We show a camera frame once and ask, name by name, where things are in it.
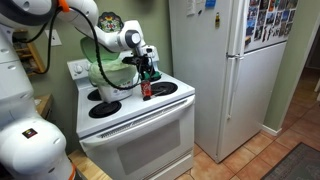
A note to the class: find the white stove control knob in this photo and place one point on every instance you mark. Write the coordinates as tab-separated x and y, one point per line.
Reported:
78	69

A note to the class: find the yellow fridge magnet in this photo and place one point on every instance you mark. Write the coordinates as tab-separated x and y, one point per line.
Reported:
217	20

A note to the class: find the white electric stove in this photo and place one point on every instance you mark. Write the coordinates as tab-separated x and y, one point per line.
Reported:
133	153

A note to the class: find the green bin lid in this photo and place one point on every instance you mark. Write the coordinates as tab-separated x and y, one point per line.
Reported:
88	48

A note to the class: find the white paper note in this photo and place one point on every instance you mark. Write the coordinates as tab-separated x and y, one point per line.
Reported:
193	6

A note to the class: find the patterned floor rug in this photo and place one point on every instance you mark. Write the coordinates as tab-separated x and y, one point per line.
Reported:
296	165

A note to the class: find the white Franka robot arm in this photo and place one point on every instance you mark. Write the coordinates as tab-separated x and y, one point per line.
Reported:
26	146

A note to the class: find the large black coil burner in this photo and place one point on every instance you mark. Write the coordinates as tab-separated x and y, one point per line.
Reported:
166	87
105	109

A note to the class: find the small wooden side counter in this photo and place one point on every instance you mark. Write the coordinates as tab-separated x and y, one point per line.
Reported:
45	103

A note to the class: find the photo magnet collage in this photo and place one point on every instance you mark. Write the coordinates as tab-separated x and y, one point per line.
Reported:
270	20

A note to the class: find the white refrigerator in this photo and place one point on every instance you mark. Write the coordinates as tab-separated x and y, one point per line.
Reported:
206	83

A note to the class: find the white light switch plate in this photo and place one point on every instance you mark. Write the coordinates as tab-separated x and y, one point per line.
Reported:
55	37

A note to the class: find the small black coil burner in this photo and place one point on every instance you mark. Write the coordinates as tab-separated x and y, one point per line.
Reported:
93	95

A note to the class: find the wooden wall spice rack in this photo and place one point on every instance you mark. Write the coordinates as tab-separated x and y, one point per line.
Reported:
35	56

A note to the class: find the blue fridge magnet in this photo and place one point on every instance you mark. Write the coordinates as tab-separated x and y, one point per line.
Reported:
210	3

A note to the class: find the light wooden robot platform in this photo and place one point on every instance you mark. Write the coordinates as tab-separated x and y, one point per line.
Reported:
88	166

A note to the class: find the white compost bin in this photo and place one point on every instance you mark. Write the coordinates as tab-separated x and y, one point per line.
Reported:
116	95

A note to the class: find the red coke can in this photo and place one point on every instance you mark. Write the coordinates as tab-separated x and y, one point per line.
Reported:
146	88

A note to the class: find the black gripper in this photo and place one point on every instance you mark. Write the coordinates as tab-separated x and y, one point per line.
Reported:
142	64

